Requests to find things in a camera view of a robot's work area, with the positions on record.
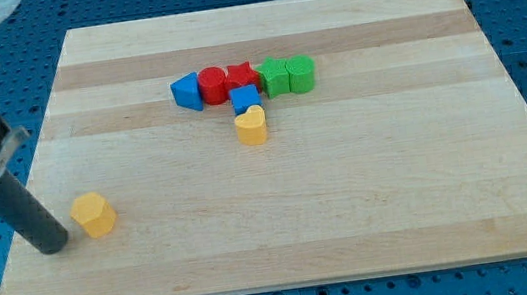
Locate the yellow hexagon block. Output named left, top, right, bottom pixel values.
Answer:
left=70, top=192, right=118, bottom=239

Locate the yellow heart block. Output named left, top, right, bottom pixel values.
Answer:
left=234, top=105, right=268, bottom=146

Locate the blue cube block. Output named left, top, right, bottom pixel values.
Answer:
left=229, top=84, right=262, bottom=115

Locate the green star block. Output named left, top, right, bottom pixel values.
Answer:
left=256, top=57, right=291, bottom=98

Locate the red star block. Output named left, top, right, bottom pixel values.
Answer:
left=224, top=62, right=263, bottom=93

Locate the red cylinder block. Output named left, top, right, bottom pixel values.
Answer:
left=197, top=66, right=228, bottom=106

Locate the green cylinder block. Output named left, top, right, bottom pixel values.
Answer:
left=285, top=54, right=315, bottom=94

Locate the blue triangle block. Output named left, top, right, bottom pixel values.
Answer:
left=170, top=72, right=204, bottom=111

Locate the light wooden board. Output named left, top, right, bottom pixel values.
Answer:
left=0, top=0, right=527, bottom=295

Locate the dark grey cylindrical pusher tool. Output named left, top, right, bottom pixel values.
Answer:
left=0, top=171, right=69, bottom=255

